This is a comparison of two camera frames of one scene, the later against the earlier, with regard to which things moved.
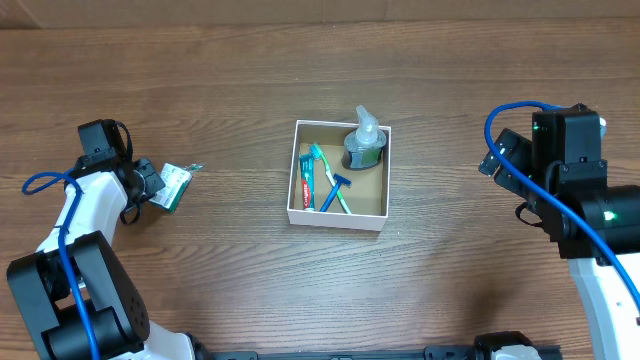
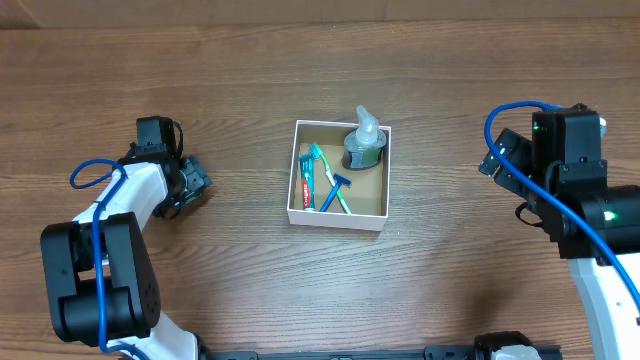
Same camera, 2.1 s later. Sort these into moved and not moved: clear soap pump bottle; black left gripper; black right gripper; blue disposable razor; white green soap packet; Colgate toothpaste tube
Moved: white green soap packet; black left gripper
Not moved: blue disposable razor; clear soap pump bottle; black right gripper; Colgate toothpaste tube
